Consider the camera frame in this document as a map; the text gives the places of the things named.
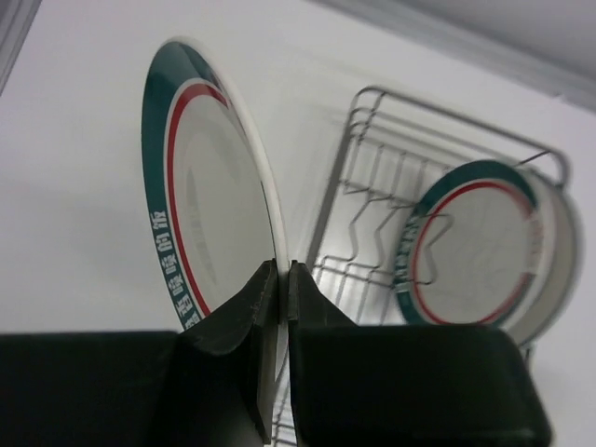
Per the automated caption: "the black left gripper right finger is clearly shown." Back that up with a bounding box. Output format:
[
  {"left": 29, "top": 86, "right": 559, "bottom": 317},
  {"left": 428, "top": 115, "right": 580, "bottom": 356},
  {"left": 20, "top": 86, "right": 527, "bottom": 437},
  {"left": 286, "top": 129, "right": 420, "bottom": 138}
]
[{"left": 288, "top": 262, "right": 360, "bottom": 446}]

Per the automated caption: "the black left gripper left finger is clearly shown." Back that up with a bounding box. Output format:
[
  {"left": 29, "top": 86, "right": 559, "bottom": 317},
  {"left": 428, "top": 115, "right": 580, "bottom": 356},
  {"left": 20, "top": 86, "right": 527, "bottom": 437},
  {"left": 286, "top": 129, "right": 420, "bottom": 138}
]
[{"left": 157, "top": 261, "right": 278, "bottom": 442}]

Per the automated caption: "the green red rimmed plate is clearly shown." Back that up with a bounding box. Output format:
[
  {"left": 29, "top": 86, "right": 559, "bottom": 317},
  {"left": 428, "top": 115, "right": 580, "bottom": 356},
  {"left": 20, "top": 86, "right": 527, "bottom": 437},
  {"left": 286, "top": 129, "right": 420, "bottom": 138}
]
[
  {"left": 139, "top": 37, "right": 289, "bottom": 387},
  {"left": 393, "top": 159, "right": 544, "bottom": 326}
]

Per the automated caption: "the white plate teal rim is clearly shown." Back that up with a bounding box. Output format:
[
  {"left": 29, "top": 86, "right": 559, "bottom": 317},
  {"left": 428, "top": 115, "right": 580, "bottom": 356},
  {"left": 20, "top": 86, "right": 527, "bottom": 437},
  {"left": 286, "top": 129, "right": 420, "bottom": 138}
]
[{"left": 507, "top": 169, "right": 583, "bottom": 348}]

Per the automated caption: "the grey wire dish rack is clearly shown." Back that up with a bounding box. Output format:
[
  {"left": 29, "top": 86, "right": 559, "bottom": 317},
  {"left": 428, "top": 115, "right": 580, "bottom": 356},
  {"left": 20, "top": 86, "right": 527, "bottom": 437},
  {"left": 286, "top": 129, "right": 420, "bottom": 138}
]
[{"left": 275, "top": 86, "right": 571, "bottom": 446}]

